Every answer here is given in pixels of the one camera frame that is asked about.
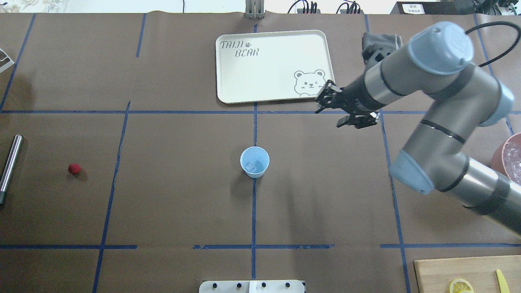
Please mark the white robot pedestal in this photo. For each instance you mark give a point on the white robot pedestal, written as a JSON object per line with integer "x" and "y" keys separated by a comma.
{"x": 252, "y": 286}

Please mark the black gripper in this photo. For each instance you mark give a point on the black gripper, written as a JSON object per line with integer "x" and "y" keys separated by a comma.
{"x": 355, "y": 94}

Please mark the steel muddler black tip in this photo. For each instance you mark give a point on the steel muddler black tip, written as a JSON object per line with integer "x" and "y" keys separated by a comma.
{"x": 9, "y": 166}

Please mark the cream bear tray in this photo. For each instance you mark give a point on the cream bear tray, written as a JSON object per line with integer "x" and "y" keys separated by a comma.
{"x": 271, "y": 66}

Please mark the pink bowl of ice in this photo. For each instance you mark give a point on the pink bowl of ice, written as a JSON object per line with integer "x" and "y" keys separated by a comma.
{"x": 507, "y": 158}

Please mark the red strawberry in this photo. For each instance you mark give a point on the red strawberry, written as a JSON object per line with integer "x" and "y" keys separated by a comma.
{"x": 74, "y": 169}

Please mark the lemon slices row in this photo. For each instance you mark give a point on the lemon slices row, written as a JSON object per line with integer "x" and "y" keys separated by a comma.
{"x": 460, "y": 286}

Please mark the aluminium frame post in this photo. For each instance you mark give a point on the aluminium frame post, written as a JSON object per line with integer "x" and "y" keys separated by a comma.
{"x": 254, "y": 9}

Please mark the clear ice cube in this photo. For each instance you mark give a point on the clear ice cube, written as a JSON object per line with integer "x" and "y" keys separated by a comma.
{"x": 250, "y": 168}

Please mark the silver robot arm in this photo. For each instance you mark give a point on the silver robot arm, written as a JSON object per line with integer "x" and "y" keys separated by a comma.
{"x": 437, "y": 61}

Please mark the yellow plastic knife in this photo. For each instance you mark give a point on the yellow plastic knife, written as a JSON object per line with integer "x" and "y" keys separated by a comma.
{"x": 502, "y": 283}

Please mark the wooden cutting board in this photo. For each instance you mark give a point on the wooden cutting board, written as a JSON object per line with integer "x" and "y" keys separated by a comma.
{"x": 435, "y": 275}

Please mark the grey purple folded cloth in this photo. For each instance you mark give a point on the grey purple folded cloth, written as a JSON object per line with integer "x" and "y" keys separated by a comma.
{"x": 394, "y": 41}

